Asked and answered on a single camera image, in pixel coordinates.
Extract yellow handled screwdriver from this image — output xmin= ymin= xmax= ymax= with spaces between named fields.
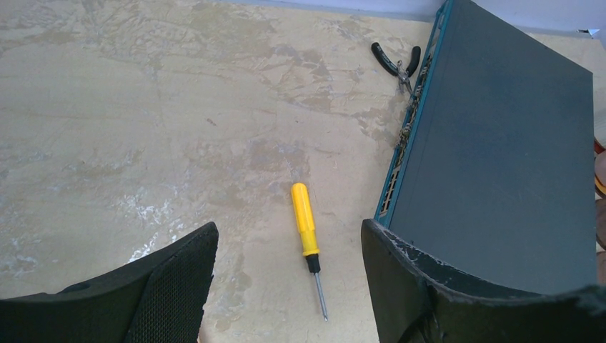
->
xmin=291 ymin=182 xmax=329 ymax=322

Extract pink mug front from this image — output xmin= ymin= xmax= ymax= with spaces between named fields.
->
xmin=594 ymin=138 xmax=605 ymax=199

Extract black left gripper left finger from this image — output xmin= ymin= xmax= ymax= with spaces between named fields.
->
xmin=1 ymin=222 xmax=219 ymax=342

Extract dark flat metal box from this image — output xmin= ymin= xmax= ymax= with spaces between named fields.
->
xmin=374 ymin=1 xmax=597 ymax=294

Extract black handled pliers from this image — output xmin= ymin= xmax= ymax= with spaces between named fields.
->
xmin=370 ymin=42 xmax=421 ymax=94

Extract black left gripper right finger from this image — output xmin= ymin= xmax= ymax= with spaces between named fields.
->
xmin=361 ymin=219 xmax=605 ymax=342

